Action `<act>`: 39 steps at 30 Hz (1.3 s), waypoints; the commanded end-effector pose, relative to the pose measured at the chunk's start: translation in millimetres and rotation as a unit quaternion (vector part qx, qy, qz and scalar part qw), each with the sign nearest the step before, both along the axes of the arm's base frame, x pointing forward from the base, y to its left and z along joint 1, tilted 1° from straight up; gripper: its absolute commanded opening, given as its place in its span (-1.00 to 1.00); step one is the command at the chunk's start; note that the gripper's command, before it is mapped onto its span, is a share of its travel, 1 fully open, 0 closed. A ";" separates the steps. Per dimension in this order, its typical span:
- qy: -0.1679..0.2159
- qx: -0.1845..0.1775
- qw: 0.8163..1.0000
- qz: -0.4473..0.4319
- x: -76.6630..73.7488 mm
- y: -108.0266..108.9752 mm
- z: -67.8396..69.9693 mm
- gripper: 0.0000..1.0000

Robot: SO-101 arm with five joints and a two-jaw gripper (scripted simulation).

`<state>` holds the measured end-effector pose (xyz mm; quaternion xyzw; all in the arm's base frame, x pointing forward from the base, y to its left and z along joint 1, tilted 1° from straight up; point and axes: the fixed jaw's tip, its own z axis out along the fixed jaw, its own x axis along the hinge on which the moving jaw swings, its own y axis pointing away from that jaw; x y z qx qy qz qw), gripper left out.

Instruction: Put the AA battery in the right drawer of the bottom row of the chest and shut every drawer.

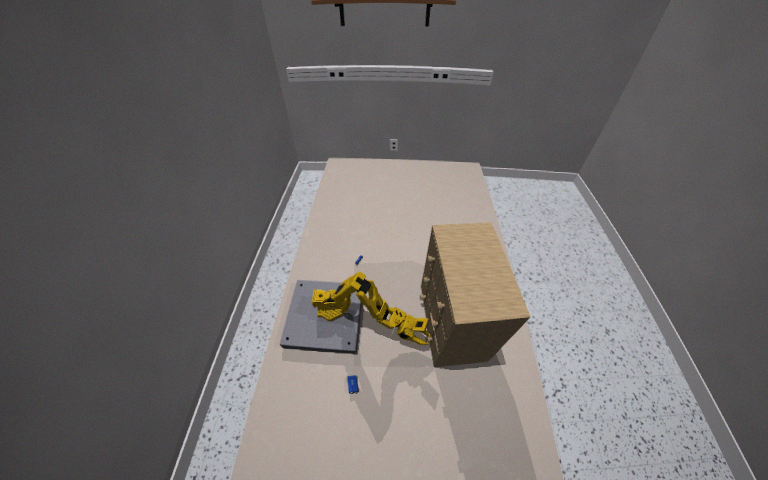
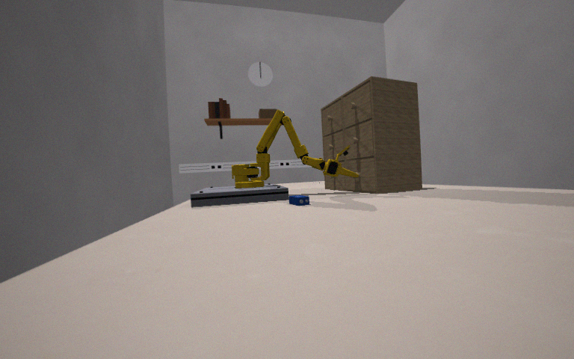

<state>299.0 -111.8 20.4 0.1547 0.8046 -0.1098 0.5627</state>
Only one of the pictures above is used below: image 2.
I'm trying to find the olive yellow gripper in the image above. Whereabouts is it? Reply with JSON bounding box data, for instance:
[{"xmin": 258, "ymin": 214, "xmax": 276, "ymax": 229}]
[{"xmin": 323, "ymin": 145, "xmax": 359, "ymax": 177}]

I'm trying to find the brown wooden chest of drawers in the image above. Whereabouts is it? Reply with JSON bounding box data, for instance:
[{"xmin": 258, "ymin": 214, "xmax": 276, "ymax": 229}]
[{"xmin": 321, "ymin": 76, "xmax": 422, "ymax": 194}]

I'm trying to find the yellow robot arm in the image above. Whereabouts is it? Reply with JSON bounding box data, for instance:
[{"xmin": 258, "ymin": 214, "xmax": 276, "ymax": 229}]
[{"xmin": 233, "ymin": 109, "xmax": 326, "ymax": 188}]

